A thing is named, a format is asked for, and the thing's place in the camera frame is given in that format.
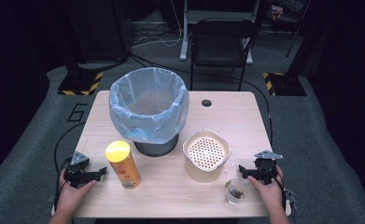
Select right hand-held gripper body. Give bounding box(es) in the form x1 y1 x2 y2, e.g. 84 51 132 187
252 150 284 186

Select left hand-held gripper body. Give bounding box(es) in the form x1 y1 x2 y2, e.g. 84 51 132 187
63 150 92 189

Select tea bag with yellow tag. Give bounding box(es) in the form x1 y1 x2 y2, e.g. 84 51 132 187
224 179 245 201

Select yellow chips can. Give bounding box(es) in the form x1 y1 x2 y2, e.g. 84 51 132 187
105 140 142 189

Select clear glass cup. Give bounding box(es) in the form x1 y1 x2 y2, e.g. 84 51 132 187
224 177 246 206

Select beige strainer container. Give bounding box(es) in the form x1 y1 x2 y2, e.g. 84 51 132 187
182 128 233 184

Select person's left hand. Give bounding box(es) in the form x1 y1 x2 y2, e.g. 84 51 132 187
57 170 98 216

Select person's right hand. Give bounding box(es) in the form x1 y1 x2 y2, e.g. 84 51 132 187
247 166 286 213

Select black mesh waste bin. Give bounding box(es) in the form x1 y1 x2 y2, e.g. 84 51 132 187
133 133 180 158

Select pale blue plastic bin bag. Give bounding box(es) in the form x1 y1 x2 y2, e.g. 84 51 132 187
108 66 190 145

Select striped black floor plate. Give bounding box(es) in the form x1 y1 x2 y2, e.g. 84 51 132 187
262 72 307 97
57 71 105 96

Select black folding chair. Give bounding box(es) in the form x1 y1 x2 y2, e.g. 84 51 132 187
189 18 257 91

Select black cabinet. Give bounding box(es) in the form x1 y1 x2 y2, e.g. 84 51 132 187
63 0 131 63

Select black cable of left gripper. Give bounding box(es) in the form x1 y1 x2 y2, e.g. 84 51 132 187
53 121 87 209

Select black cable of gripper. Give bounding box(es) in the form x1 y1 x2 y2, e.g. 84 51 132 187
189 69 298 217
53 121 87 209

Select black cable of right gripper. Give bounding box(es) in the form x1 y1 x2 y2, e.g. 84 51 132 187
189 69 298 217

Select white desk frame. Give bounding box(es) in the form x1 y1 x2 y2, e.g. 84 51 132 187
178 0 261 65

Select white floor cables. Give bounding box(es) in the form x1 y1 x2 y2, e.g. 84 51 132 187
129 0 184 49

